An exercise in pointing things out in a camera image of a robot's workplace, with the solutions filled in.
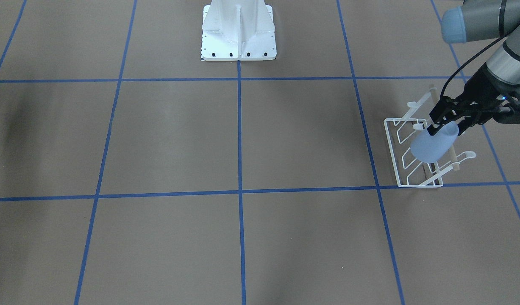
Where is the white wire cup holder rack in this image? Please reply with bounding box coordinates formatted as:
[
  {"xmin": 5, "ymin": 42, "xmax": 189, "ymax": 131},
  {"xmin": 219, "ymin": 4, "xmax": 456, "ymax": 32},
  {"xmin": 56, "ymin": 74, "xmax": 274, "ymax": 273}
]
[{"xmin": 383, "ymin": 85, "xmax": 476, "ymax": 189}]

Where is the light blue plastic cup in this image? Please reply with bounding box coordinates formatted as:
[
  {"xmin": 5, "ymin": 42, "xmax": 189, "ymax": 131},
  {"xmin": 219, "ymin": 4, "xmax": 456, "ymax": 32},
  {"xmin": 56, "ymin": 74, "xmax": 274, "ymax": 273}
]
[{"xmin": 410, "ymin": 122, "xmax": 458, "ymax": 164}]

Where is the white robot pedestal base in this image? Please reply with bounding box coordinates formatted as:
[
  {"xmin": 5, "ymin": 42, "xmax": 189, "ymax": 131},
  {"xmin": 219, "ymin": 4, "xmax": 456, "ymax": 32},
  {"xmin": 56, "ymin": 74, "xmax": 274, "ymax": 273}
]
[{"xmin": 200, "ymin": 0, "xmax": 277, "ymax": 61}]

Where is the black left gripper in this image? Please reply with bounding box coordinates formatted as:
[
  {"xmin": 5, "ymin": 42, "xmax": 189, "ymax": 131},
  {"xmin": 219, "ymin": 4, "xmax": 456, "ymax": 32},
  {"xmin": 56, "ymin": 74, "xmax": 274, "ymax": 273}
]
[{"xmin": 428, "ymin": 64, "xmax": 520, "ymax": 136}]

